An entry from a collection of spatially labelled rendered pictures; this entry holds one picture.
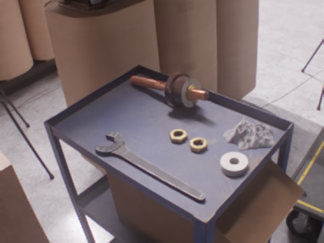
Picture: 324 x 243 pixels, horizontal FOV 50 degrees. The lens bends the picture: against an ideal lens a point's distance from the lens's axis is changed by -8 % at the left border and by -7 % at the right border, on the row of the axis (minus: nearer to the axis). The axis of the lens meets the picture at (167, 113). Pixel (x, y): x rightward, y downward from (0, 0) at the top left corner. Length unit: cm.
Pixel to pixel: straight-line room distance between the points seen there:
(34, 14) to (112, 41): 175
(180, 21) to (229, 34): 47
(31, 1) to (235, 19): 173
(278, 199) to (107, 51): 89
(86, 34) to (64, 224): 107
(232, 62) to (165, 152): 131
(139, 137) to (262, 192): 38
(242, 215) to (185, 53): 108
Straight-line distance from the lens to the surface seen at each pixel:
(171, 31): 179
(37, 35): 325
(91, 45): 150
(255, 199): 100
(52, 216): 213
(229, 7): 211
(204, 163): 98
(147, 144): 105
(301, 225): 183
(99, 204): 141
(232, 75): 230
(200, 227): 84
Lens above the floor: 155
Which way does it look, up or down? 35 degrees down
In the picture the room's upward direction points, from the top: 5 degrees counter-clockwise
